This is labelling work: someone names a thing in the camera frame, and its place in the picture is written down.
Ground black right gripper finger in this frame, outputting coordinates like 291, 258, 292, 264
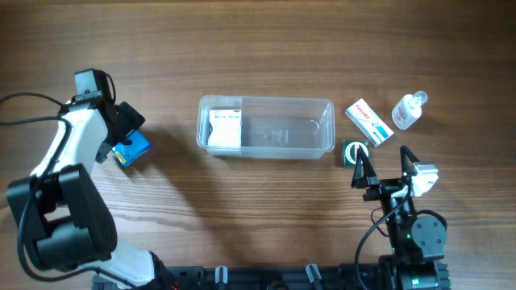
400, 145, 419, 176
351, 148, 378, 189

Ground blue medicine box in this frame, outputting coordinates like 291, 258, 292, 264
111, 130, 152, 168

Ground white medicine box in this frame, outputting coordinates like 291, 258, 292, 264
207, 109, 242, 147

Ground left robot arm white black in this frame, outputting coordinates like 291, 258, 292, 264
6, 68, 176, 289

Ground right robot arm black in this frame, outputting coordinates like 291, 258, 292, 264
351, 146, 451, 289

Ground clear plastic container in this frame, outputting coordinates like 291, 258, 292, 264
196, 95, 335, 160

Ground green round tin box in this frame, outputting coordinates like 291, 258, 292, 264
342, 140, 369, 168

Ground white Panadol box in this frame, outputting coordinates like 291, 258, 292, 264
345, 99, 393, 147

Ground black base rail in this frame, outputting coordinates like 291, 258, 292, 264
91, 263, 451, 290

